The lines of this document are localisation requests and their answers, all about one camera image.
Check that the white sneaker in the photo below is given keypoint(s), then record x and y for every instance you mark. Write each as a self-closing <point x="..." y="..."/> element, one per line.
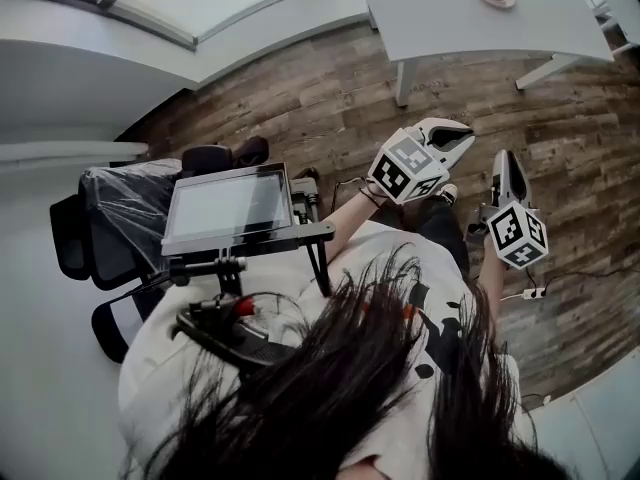
<point x="448" y="193"/>

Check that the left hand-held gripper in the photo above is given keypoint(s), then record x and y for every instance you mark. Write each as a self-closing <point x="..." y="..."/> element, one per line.
<point x="405" y="168"/>

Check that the white printed t-shirt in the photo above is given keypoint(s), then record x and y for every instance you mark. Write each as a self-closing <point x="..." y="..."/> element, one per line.
<point x="380" y="248"/>

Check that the black mounted monitor screen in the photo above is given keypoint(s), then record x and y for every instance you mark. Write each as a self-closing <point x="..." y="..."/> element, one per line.
<point x="230" y="205"/>

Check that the white power strip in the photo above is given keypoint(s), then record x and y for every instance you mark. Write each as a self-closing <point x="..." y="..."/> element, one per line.
<point x="534" y="293"/>

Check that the black office chair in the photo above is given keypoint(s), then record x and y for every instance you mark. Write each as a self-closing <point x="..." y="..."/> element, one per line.
<point x="120" y="218"/>

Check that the black trousers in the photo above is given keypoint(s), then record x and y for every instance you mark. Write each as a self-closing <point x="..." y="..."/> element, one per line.
<point x="440" y="228"/>

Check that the person's right forearm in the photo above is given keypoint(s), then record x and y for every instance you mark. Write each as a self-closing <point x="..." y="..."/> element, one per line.
<point x="492" y="278"/>

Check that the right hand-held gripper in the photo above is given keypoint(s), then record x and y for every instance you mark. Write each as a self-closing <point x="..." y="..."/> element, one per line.
<point x="517" y="235"/>

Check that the person's left forearm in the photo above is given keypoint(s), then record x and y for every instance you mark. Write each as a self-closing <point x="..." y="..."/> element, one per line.
<point x="350" y="223"/>

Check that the large white table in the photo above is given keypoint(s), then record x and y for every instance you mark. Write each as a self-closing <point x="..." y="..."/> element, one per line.
<point x="450" y="23"/>

